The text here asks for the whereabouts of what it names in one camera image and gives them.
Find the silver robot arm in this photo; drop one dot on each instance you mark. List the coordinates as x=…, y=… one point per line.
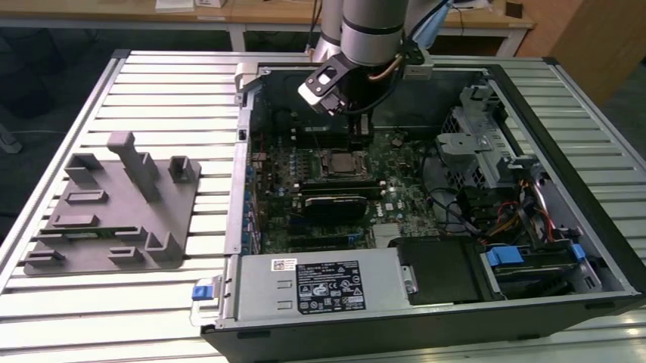
x=374, y=34

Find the CPU socket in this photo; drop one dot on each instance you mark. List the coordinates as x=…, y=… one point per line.
x=349, y=177

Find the RAM slot with white clips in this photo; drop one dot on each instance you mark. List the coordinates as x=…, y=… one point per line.
x=329, y=129
x=329, y=139

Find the RAM slot with black clips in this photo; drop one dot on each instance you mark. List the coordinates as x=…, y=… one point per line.
x=329, y=134
x=343, y=183
x=329, y=144

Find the green RAM stick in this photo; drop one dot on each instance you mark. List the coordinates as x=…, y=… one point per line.
x=343, y=193
x=88, y=234

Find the silver metal drive cage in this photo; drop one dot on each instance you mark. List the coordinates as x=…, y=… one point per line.
x=465, y=160

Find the green motherboard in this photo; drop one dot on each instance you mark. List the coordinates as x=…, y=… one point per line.
x=414, y=204

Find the black graphics card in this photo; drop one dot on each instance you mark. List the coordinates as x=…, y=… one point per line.
x=335, y=213

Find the small silver heatsink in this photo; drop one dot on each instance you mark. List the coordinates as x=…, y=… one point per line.
x=386, y=232

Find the small black box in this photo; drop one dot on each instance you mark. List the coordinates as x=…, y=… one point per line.
x=514, y=9

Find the small white printed box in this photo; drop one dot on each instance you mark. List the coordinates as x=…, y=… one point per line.
x=210, y=3

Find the black expansion slot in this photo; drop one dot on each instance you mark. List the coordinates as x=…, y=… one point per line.
x=318, y=241

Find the wooden desk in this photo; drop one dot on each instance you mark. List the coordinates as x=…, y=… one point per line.
x=167, y=17

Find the wooden cabinet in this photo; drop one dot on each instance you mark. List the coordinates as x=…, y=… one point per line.
x=601, y=45

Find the blue disk carrier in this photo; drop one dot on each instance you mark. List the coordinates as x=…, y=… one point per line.
x=505, y=257

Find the silver power supply unit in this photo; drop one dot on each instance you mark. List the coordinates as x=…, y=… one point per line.
x=262, y=302

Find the grey parts rack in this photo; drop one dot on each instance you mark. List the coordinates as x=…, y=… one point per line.
x=131, y=234

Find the black open PC case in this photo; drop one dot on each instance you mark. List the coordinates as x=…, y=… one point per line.
x=353, y=342

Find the grey metal leg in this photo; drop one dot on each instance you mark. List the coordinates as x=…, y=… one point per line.
x=10, y=141

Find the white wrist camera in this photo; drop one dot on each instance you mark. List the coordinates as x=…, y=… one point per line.
x=310, y=94

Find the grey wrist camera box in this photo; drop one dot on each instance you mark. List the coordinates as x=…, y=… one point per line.
x=419, y=72

